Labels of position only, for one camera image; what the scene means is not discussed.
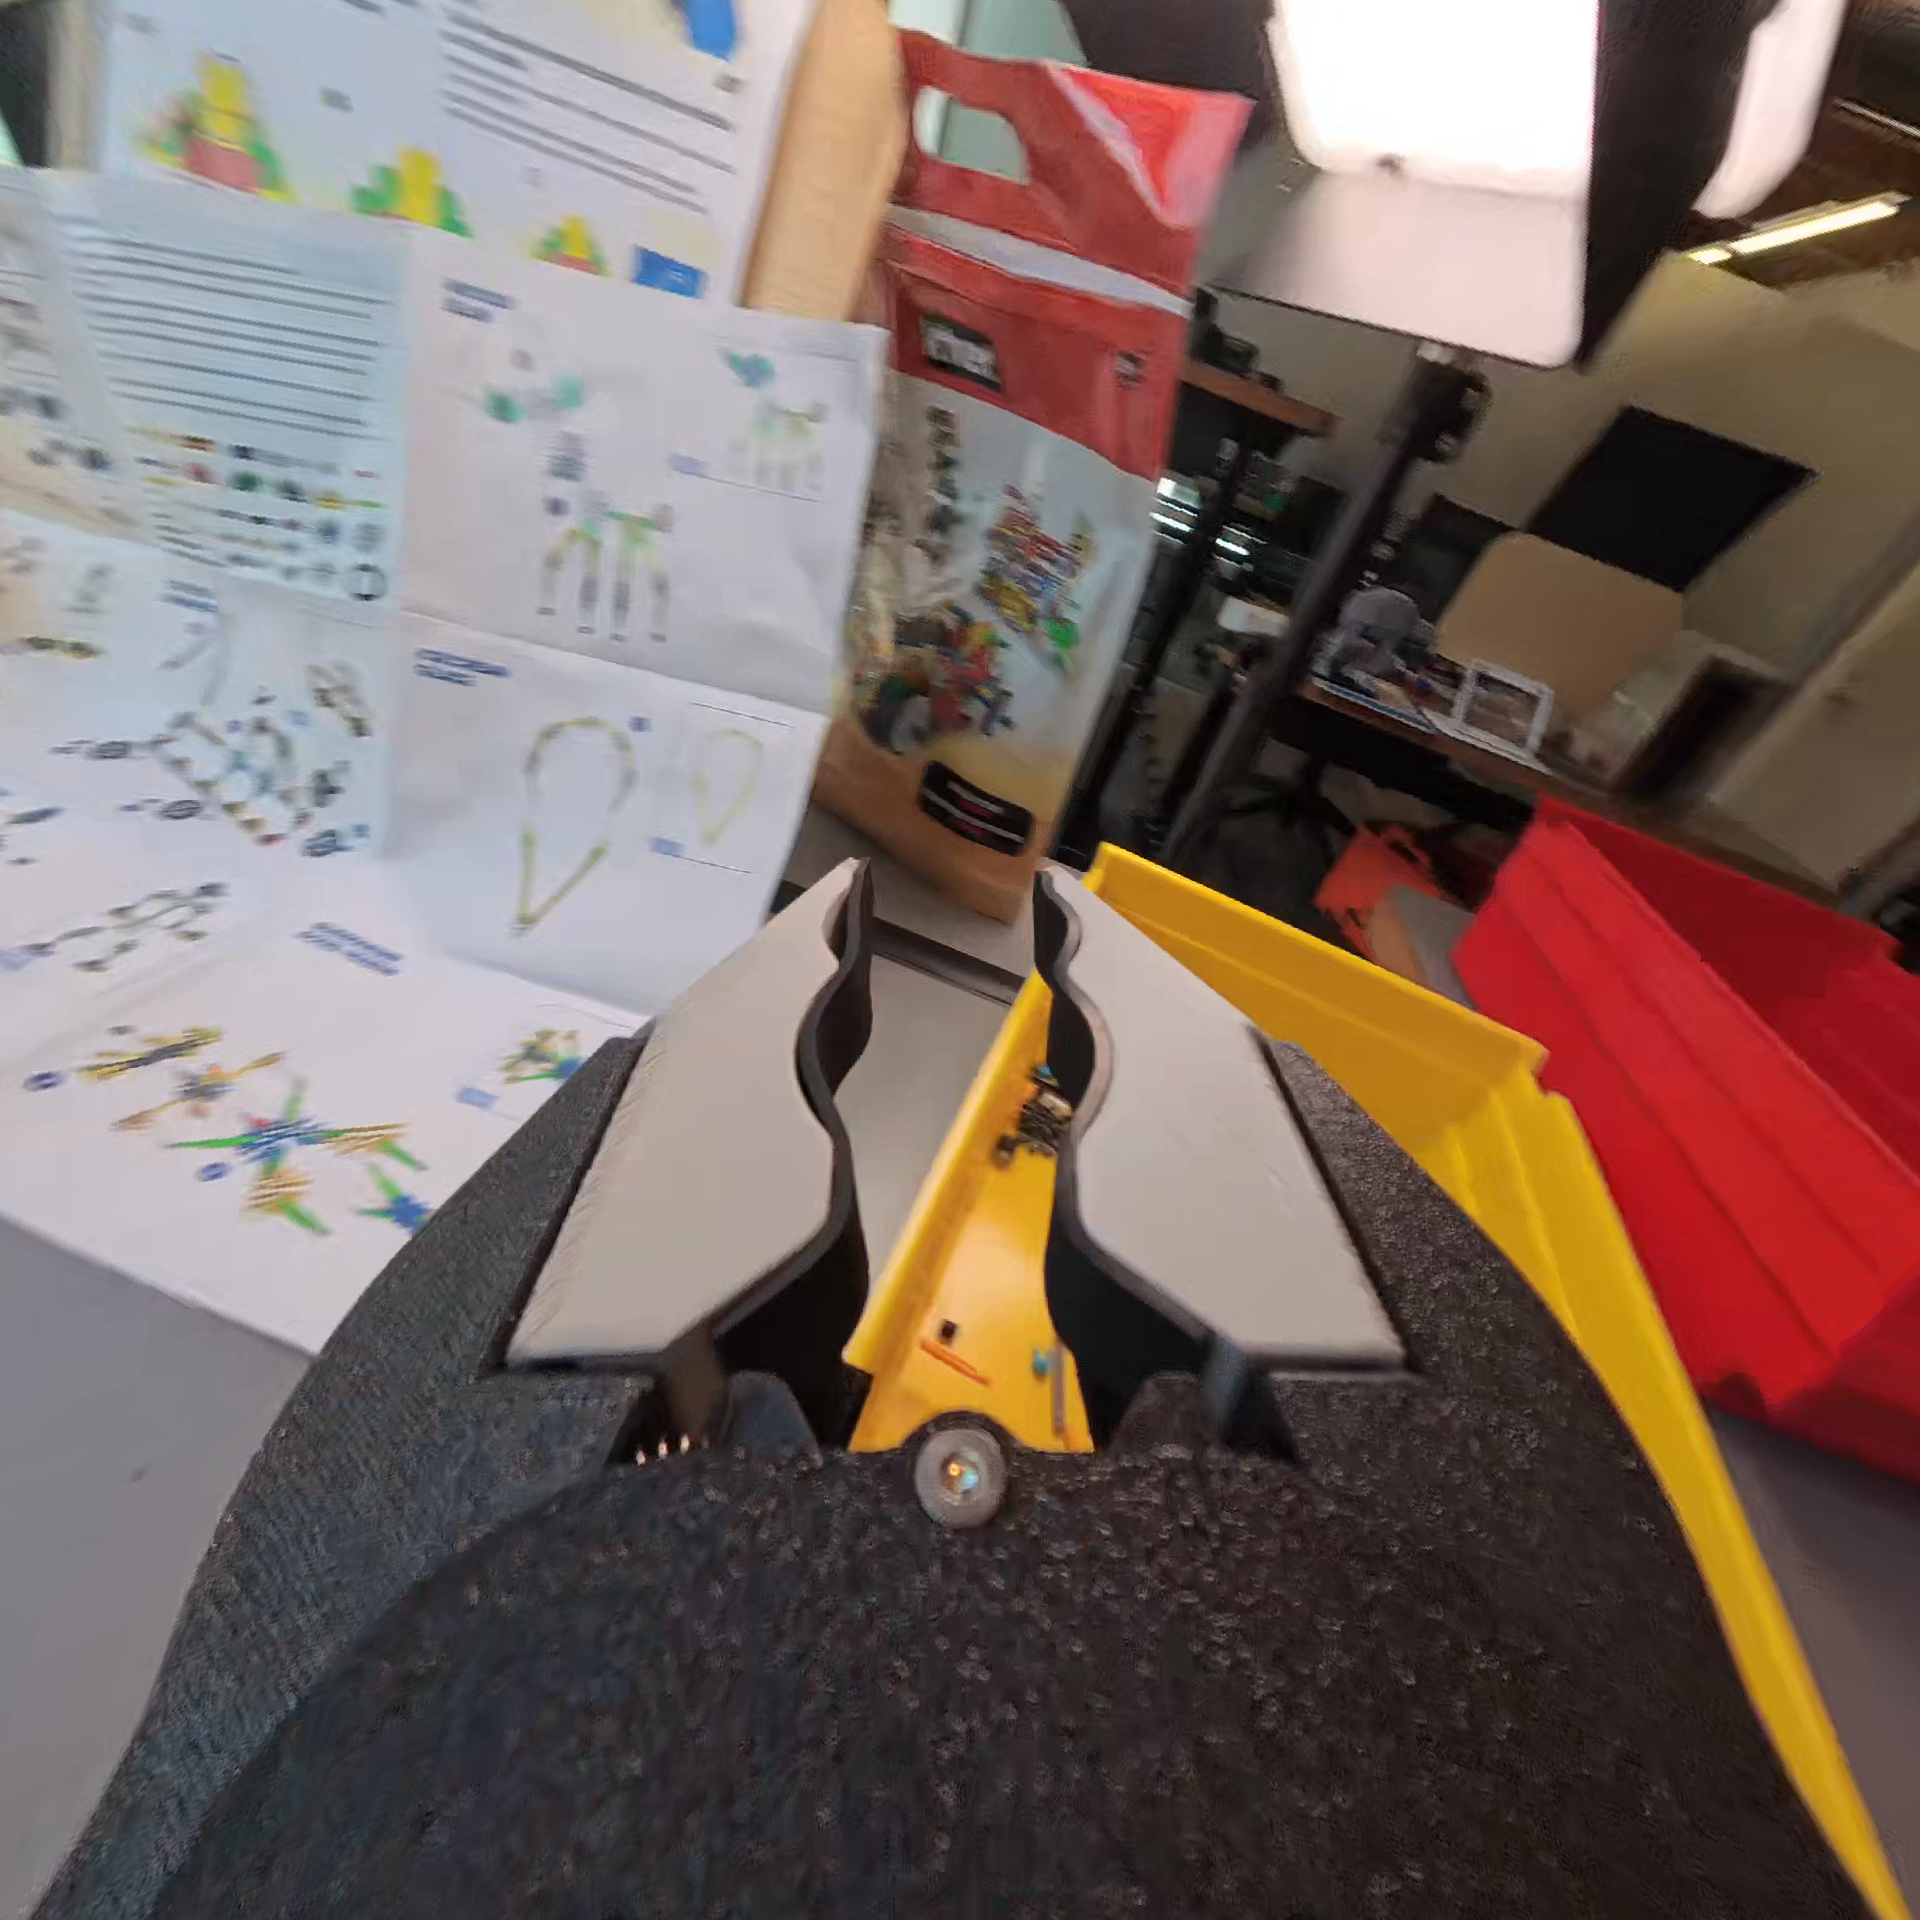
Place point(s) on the cardboard box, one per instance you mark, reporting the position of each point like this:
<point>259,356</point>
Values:
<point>1563,626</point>

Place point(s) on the red plastic bin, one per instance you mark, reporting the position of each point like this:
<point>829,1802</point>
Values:
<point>1741,1141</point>

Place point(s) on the yellow plastic bin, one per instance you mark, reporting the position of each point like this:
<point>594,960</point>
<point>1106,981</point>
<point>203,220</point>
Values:
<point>1500,1141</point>

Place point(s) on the orange box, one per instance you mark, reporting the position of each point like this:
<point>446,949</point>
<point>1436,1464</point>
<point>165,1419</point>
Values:
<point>1382,894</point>

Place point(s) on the black light stand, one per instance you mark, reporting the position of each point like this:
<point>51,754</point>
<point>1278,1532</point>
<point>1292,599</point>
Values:
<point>1366,556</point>

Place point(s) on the grey desk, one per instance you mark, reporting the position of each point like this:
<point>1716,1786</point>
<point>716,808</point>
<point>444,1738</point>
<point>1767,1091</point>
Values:
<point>123,1411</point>

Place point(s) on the studio light panel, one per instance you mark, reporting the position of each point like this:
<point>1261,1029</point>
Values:
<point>1441,107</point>

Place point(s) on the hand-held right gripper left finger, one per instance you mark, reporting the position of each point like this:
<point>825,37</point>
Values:
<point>675,1202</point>

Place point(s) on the printed instruction sheet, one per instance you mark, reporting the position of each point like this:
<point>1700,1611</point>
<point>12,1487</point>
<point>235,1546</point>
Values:
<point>510,123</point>
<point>332,780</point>

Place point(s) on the red K'nex box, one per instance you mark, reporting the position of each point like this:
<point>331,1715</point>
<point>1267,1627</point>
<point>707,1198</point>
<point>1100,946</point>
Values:
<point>1006,510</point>

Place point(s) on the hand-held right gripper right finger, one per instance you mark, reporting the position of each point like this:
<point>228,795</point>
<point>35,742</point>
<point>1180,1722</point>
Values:
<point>1230,1202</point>

